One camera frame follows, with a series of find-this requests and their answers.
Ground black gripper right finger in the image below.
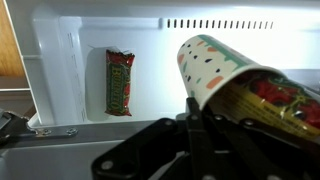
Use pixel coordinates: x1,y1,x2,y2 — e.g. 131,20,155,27
199,106,320,180

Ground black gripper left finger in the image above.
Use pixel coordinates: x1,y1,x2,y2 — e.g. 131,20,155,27
91,96,204,180

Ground yellow red candy bar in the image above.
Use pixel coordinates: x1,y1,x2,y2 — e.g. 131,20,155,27
208,69,320,138

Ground confetti patterned paper cup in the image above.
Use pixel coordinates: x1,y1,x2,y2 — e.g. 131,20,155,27
176,34,320,111

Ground red green burrito package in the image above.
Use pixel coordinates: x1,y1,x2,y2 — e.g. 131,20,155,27
104,49,136,117

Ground stainless steel freezer drawer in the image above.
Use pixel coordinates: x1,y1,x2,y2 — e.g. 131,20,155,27
21,0,320,129

